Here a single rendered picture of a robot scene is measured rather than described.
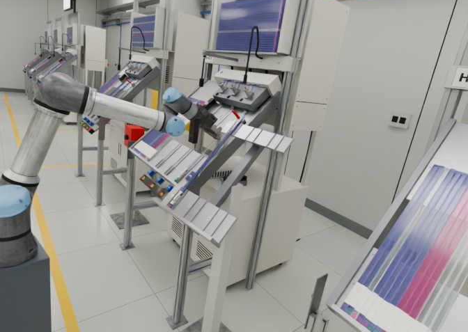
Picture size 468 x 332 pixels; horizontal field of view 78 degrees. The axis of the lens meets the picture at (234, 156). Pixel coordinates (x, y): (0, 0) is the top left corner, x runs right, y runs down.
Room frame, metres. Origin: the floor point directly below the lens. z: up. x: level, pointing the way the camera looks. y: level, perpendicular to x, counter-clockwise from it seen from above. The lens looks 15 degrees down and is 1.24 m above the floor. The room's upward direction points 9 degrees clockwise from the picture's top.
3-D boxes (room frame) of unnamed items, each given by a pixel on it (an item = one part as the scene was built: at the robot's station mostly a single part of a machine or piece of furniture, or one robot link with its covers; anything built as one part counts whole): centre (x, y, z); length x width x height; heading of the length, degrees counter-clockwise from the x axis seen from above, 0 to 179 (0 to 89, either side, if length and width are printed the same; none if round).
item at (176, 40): (2.98, 0.89, 0.95); 1.33 x 0.82 x 1.90; 131
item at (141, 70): (2.85, 1.03, 0.66); 1.01 x 0.73 x 1.31; 131
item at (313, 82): (2.10, -0.31, 0.86); 0.70 x 0.67 x 1.72; 41
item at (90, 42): (5.42, 3.04, 0.95); 1.36 x 0.82 x 1.90; 131
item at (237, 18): (1.76, 0.00, 1.52); 0.51 x 0.13 x 0.27; 41
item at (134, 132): (2.12, 0.77, 0.39); 0.24 x 0.24 x 0.78; 41
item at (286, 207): (1.88, -0.05, 0.31); 0.70 x 0.65 x 0.62; 41
